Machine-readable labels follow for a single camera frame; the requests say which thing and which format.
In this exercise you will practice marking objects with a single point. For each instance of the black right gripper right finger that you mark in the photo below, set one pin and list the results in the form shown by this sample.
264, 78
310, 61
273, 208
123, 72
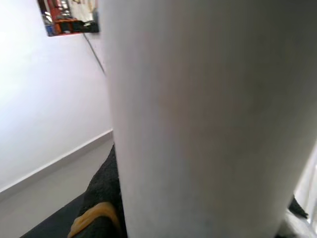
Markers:
297, 208

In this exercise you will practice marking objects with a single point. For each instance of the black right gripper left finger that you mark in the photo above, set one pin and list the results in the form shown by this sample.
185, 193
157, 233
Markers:
104, 188

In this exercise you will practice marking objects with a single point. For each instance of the white plastic table leg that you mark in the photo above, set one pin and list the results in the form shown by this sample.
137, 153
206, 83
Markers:
210, 111

